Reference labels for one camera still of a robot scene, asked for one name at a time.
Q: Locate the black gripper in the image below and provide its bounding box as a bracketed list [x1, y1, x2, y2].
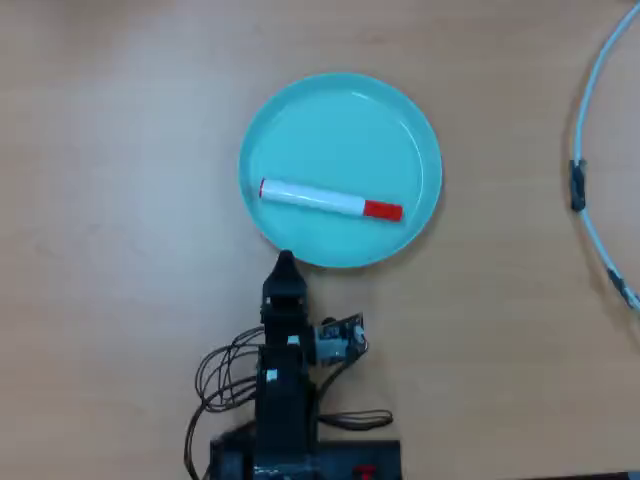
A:
[259, 250, 315, 352]

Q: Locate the white marker pen red cap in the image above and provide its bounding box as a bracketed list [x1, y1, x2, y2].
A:
[258, 176, 405, 224]

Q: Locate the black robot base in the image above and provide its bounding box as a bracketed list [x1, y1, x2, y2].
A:
[207, 438, 404, 480]

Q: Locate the teal round shallow bowl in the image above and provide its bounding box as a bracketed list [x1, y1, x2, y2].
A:
[237, 72, 444, 270]

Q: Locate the long black tape wrap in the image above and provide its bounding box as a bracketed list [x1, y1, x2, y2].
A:
[568, 158, 588, 213]

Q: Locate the short black tape wrap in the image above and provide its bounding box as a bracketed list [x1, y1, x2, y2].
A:
[606, 268, 633, 304]

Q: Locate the small camera circuit board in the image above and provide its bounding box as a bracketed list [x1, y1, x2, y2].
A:
[311, 311, 370, 367]

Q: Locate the dark thin wire bundle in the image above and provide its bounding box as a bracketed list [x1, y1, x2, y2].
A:
[182, 325, 267, 480]

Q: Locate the dark wire loop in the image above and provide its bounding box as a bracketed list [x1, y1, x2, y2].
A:
[314, 359, 394, 432]

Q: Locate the white cable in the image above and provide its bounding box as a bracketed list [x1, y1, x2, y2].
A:
[571, 3, 640, 314]

